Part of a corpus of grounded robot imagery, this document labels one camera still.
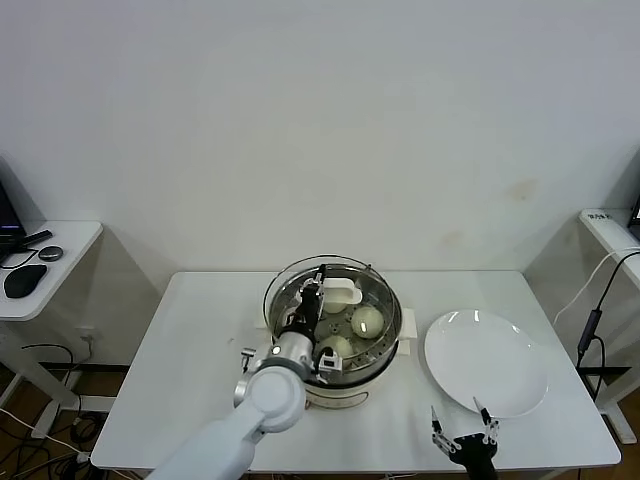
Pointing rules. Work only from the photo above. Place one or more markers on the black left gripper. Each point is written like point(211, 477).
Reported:
point(309, 312)

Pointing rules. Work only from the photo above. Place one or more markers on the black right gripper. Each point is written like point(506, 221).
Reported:
point(475, 450)

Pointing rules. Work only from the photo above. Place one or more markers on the white steamed baozi bun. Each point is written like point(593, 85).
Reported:
point(332, 306)
point(337, 344)
point(367, 321)

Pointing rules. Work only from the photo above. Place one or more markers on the stainless steel steamer basket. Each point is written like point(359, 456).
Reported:
point(377, 360)

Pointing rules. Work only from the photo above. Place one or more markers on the white round plate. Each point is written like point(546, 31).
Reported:
point(480, 360)

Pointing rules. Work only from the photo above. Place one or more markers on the white side desk with label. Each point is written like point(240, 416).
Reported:
point(607, 235)

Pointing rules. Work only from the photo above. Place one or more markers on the white side desk with laptop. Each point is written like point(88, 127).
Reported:
point(65, 280)

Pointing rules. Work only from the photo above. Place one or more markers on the round grey disc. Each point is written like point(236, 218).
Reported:
point(51, 253)

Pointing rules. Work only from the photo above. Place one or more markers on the dark monitor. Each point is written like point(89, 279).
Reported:
point(635, 210)

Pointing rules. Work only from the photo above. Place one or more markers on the black bar-shaped device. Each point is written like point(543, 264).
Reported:
point(38, 238)

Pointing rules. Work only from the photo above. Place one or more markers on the black computer mouse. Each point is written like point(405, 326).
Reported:
point(24, 281)

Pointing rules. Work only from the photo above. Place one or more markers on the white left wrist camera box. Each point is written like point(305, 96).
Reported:
point(332, 362)

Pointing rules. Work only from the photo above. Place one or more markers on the white wall socket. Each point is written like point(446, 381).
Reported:
point(85, 335)

